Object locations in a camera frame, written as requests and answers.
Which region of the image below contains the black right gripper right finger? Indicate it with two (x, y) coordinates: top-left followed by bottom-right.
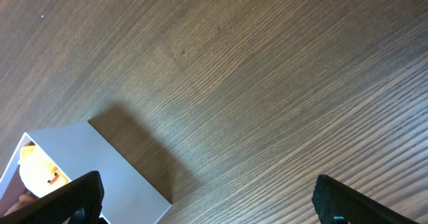
(312, 175), (414, 224)

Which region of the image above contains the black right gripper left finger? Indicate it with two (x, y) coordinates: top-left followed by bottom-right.
(1, 171), (104, 224)

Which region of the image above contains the white plush duck yellow bag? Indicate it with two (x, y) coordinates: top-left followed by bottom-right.
(18, 144), (70, 198)

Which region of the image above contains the brown plush toy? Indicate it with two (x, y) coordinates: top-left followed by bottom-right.
(5, 192), (39, 216)

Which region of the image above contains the white box pink inside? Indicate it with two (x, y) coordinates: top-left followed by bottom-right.
(1, 122), (171, 223)

